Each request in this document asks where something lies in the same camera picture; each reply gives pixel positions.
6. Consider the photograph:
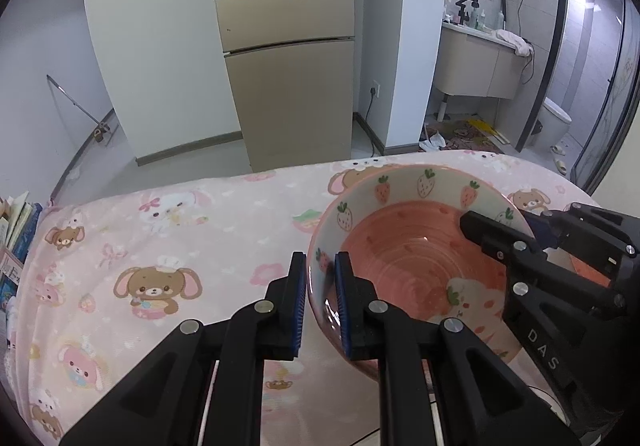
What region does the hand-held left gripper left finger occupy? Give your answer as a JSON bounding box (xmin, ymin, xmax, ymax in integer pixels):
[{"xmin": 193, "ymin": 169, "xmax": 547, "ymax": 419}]
[{"xmin": 59, "ymin": 251, "xmax": 307, "ymax": 446}]

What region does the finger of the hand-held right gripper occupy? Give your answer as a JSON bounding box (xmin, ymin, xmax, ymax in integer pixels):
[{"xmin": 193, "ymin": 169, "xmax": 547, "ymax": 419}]
[
  {"xmin": 459, "ymin": 209, "xmax": 623, "ymax": 407},
  {"xmin": 530, "ymin": 202, "xmax": 640, "ymax": 288}
]

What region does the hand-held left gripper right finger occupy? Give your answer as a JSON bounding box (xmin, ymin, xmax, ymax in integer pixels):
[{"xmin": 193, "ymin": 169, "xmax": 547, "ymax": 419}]
[{"xmin": 334, "ymin": 251, "xmax": 581, "ymax": 446}]

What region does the pink strawberry print bowl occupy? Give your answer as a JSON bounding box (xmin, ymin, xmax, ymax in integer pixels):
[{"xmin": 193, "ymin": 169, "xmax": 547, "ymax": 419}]
[{"xmin": 306, "ymin": 164, "xmax": 536, "ymax": 382}]

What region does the pair of white slippers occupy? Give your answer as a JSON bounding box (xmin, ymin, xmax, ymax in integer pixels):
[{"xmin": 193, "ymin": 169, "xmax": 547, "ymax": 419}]
[{"xmin": 549, "ymin": 143, "xmax": 572, "ymax": 175}]

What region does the patterned bath rug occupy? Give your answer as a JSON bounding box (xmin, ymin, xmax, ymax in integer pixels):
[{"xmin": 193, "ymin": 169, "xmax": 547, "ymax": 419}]
[{"xmin": 425, "ymin": 118, "xmax": 507, "ymax": 155}]

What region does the yellow flat package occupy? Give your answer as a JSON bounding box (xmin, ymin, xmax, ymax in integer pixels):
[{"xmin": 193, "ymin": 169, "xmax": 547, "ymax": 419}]
[{"xmin": 467, "ymin": 119, "xmax": 512, "ymax": 145}]

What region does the white crumpled paper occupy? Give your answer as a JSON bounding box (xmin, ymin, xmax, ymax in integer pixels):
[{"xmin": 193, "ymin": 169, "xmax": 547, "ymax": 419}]
[{"xmin": 418, "ymin": 130, "xmax": 446, "ymax": 153}]

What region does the white toilet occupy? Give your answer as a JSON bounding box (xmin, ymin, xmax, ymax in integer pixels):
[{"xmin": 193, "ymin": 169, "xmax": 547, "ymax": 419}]
[{"xmin": 530, "ymin": 97, "xmax": 573, "ymax": 153}]

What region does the pink cartoon print tablecloth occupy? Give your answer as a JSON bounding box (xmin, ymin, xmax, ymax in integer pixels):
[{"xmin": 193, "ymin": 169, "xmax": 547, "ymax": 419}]
[{"xmin": 10, "ymin": 149, "xmax": 601, "ymax": 446}]

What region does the glass shower door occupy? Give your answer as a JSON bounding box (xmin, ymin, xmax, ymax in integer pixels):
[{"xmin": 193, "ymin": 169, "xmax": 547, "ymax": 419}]
[{"xmin": 570, "ymin": 0, "xmax": 640, "ymax": 194}]

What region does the beige vanity cabinet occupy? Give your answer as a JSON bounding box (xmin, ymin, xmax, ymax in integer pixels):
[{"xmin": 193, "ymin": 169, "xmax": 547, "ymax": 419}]
[{"xmin": 432, "ymin": 22, "xmax": 531, "ymax": 100}]

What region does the pink towel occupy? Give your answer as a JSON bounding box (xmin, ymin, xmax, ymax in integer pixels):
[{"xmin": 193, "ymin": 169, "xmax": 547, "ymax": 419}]
[{"xmin": 494, "ymin": 28, "xmax": 535, "ymax": 58}]

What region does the black faucet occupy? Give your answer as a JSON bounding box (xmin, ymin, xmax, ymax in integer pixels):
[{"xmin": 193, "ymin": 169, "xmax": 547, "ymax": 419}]
[{"xmin": 454, "ymin": 0, "xmax": 481, "ymax": 28}]

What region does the beige refrigerator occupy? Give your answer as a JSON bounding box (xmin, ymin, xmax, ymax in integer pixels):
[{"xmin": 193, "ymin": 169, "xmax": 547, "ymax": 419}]
[{"xmin": 207, "ymin": 0, "xmax": 357, "ymax": 173}]

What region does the stack of books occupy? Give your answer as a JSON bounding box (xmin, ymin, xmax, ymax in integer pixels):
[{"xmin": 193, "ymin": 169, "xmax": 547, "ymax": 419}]
[{"xmin": 0, "ymin": 191, "xmax": 44, "ymax": 314}]

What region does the black power cable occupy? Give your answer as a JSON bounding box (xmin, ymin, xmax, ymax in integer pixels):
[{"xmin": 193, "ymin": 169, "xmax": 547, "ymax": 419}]
[{"xmin": 363, "ymin": 93, "xmax": 387, "ymax": 153}]

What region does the black door frame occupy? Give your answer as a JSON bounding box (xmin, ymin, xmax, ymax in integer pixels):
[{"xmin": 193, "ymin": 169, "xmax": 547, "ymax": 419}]
[{"xmin": 515, "ymin": 0, "xmax": 572, "ymax": 152}]

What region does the metal handled mop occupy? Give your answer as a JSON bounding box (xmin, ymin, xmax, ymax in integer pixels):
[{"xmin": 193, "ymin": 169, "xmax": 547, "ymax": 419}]
[{"xmin": 46, "ymin": 74, "xmax": 119, "ymax": 147}]

